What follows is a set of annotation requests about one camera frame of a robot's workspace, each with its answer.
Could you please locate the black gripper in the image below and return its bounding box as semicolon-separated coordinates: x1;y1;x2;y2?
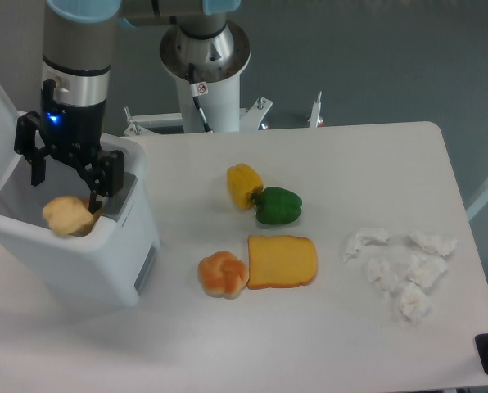
14;79;124;214

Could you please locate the golden croissant bread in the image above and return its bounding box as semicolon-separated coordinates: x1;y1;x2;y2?
42;196;102;237

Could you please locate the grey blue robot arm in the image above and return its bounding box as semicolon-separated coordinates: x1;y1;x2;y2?
14;1;250;212

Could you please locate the white trash can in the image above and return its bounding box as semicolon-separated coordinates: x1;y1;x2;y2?
0;134;160;306

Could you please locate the round knotted bread roll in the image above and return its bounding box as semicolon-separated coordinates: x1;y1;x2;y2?
197;251;249;299

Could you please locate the square toast bread slice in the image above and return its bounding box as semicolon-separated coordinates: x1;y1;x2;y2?
247;235;318;290

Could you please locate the yellow bell pepper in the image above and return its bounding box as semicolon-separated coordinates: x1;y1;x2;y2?
226;163;264;210

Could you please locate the green bell pepper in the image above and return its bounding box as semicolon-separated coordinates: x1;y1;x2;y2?
251;187;303;225

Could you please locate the crumpled white tissue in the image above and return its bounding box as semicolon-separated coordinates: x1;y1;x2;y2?
396;282;430;327
409;230;459;257
367;258;399;292
342;228;390;263
407;254;448;288

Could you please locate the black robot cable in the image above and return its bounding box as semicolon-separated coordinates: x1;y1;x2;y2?
188;63;215;133

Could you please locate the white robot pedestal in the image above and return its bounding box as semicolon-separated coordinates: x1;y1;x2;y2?
123;18;325;137

